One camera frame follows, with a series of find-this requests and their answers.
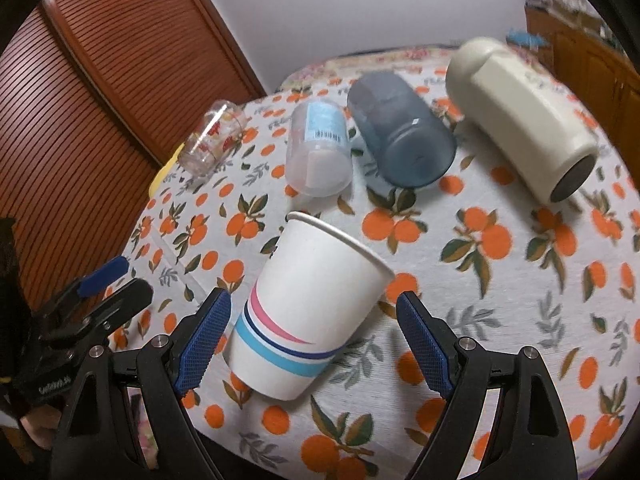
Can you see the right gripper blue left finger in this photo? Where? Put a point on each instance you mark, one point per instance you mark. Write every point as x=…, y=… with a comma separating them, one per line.
x=97, y=437

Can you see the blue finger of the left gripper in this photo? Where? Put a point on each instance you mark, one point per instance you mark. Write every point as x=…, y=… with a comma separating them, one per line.
x=102, y=269
x=107, y=304

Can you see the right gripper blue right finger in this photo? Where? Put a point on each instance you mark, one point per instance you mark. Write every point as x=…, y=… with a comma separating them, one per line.
x=529, y=438

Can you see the white striped paper cup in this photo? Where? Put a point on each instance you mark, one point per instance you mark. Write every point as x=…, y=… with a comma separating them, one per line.
x=310, y=297

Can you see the clear floral glass cup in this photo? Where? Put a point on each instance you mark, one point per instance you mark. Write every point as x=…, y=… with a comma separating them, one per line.
x=212, y=141

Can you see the frosted translucent plastic cup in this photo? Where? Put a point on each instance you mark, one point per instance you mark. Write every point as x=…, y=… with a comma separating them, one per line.
x=318, y=161

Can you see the blue translucent plastic cup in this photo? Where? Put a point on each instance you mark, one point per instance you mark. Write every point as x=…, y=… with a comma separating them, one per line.
x=410, y=145

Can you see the brown louvered wardrobe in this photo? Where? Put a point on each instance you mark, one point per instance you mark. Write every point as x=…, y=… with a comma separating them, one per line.
x=95, y=97

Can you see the orange print bed cloth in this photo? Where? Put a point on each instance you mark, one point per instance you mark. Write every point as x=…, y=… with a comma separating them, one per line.
x=475, y=246

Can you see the cream thermos mug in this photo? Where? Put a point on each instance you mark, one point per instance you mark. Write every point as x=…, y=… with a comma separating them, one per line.
x=549, y=146

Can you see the wooden side cabinet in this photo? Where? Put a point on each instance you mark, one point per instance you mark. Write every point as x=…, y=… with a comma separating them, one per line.
x=601, y=78

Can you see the blue plastic bag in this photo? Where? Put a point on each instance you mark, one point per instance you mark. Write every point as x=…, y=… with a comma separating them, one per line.
x=526, y=40

